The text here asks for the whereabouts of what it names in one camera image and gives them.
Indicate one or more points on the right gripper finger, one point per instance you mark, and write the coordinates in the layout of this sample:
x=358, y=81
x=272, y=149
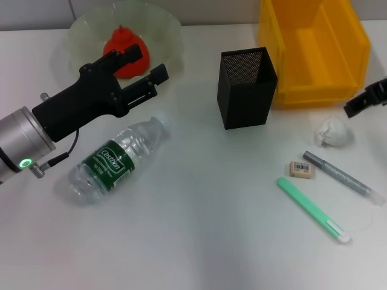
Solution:
x=375, y=93

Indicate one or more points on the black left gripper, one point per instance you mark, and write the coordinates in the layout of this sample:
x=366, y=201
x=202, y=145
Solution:
x=84, y=96

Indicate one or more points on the white paper ball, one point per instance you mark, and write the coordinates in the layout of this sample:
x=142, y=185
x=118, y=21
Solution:
x=332, y=131

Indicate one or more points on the clear green-label water bottle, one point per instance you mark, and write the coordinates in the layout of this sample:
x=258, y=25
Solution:
x=106, y=163

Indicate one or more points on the beige eraser with barcode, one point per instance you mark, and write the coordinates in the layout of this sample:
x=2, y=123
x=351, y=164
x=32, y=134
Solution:
x=302, y=169

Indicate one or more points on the green glass fruit bowl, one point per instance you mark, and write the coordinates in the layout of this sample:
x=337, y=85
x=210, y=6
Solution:
x=163, y=36

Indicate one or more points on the silver marker pen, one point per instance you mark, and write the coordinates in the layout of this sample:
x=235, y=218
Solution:
x=341, y=176

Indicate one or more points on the black mesh pen holder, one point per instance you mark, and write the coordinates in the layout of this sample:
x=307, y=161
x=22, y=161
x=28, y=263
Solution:
x=245, y=102

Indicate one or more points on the green pen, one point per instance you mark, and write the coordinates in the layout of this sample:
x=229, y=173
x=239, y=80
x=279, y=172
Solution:
x=311, y=208

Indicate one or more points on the yellow plastic bin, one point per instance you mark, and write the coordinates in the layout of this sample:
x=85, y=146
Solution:
x=317, y=45

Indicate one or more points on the silver left wrist stud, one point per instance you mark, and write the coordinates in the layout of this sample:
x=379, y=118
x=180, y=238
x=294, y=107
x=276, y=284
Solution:
x=45, y=97

